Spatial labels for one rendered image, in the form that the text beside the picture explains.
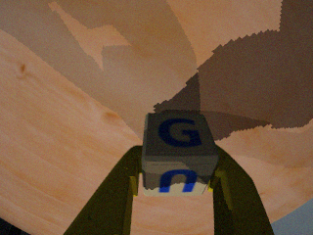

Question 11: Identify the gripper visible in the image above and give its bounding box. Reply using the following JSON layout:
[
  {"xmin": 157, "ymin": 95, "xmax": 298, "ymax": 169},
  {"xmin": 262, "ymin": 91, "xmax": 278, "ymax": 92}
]
[{"xmin": 63, "ymin": 145, "xmax": 274, "ymax": 235}]

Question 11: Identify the beige block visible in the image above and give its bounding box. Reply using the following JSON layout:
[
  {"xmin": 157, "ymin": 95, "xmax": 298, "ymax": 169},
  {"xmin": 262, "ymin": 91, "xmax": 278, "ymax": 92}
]
[{"xmin": 142, "ymin": 113, "xmax": 220, "ymax": 197}]

